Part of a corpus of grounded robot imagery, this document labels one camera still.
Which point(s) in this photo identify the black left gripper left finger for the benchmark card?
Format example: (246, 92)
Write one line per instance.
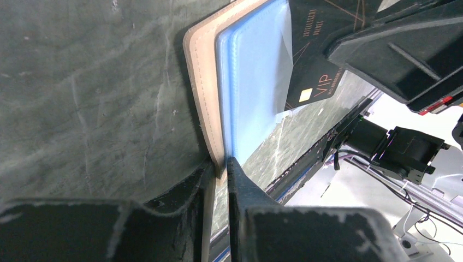
(175, 226)

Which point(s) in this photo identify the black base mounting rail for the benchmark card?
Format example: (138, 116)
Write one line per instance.
(307, 159)

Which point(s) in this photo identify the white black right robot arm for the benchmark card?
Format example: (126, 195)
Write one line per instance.
(401, 153)

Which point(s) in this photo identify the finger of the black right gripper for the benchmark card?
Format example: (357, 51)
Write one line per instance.
(412, 52)

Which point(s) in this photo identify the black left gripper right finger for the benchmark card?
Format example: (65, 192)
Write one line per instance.
(261, 229)

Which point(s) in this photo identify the beige leather card holder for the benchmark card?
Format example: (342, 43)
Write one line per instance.
(239, 62)

